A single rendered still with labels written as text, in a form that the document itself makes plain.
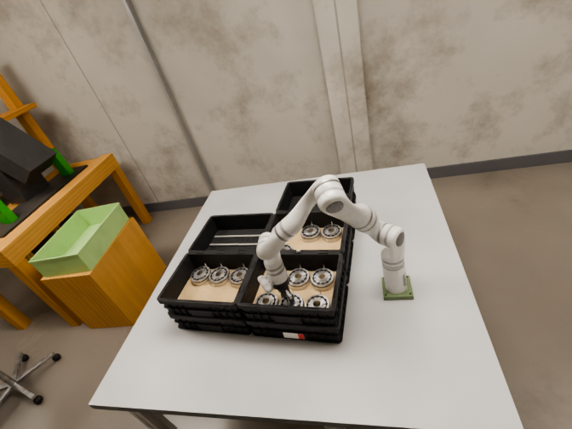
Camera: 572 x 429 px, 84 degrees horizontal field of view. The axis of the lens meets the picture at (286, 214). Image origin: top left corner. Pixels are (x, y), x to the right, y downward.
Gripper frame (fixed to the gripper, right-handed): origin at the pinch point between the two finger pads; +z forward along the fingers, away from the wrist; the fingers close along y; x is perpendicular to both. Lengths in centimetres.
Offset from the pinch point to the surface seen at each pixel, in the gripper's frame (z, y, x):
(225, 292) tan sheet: 2.2, 25.5, 19.9
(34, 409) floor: 86, 111, 166
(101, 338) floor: 86, 141, 118
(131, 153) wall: 7, 295, 30
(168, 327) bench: 15, 39, 51
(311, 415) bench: 15.1, -35.8, 16.0
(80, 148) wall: -9, 333, 75
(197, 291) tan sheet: 2.3, 36.2, 30.9
